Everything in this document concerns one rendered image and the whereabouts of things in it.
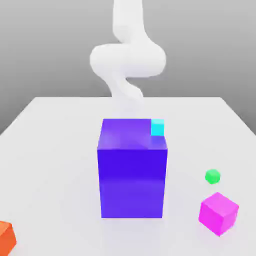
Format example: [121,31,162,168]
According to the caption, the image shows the small green cube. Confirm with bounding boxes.
[204,168,221,185]

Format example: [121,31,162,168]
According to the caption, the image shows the small cyan cube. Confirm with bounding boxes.
[150,118,165,137]

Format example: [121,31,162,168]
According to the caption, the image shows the large purple box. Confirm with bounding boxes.
[96,118,168,219]

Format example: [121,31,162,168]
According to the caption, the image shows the orange cube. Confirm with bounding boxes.
[0,220,18,256]

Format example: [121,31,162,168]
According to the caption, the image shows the magenta cube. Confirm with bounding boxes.
[198,191,240,237]

